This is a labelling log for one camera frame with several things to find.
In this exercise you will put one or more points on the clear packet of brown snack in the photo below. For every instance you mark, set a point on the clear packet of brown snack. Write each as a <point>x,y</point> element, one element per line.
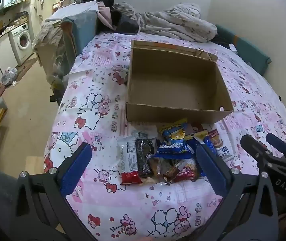
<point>158,167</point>

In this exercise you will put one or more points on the large clear plastic bag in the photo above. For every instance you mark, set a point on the large clear plastic bag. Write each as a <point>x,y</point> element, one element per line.
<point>57,70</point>

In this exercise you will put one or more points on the cardboard box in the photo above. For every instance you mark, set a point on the cardboard box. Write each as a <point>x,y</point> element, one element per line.
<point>173,85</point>

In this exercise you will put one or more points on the white kitchen cabinets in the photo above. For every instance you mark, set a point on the white kitchen cabinets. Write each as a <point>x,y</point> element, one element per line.
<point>0,55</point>

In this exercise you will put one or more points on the grey-brown draped blanket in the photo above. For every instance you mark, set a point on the grey-brown draped blanket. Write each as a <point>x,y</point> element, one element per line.
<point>49,37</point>

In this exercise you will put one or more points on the teal upholstered chair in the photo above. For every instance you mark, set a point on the teal upholstered chair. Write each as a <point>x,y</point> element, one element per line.
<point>82,27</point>

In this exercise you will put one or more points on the black snack packet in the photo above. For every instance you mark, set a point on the black snack packet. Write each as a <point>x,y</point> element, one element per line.
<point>144,155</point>

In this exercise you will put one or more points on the red-brown snack packet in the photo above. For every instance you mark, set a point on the red-brown snack packet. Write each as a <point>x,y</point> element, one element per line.
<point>185,172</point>

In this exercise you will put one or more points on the white flat board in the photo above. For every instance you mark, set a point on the white flat board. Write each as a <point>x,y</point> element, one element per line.
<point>75,11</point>

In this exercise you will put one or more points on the white and red snack packet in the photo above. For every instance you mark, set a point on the white and red snack packet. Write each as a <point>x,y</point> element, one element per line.
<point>129,160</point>

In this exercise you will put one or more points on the light wooden board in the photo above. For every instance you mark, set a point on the light wooden board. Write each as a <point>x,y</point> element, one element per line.
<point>35,165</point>

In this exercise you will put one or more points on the grey floral quilt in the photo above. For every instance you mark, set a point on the grey floral quilt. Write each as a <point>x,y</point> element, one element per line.
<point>173,22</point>

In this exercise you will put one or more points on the white washing machine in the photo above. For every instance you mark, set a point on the white washing machine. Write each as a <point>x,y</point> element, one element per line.
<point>22,40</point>

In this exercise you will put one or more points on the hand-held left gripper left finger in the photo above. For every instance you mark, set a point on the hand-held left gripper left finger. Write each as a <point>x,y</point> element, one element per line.
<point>76,167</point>

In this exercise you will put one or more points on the pink cloth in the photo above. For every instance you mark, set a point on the pink cloth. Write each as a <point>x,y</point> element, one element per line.
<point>104,17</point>

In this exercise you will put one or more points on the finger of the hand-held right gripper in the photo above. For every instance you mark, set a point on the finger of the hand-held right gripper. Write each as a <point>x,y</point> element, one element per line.
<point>280,144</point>
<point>253,146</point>

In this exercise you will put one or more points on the brown white-label snack packet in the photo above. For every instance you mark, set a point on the brown white-label snack packet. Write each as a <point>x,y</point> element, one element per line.
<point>219,143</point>

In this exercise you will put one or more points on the blue cartoon bear snack packet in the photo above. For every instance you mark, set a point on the blue cartoon bear snack packet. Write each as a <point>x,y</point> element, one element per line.
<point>174,136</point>
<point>208,143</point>

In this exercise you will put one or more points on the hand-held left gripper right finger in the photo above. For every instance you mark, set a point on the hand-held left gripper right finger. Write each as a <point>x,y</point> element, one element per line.
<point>211,173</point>

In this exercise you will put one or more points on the teal padded headboard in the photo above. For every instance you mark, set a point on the teal padded headboard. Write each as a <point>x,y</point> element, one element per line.
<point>248,50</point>

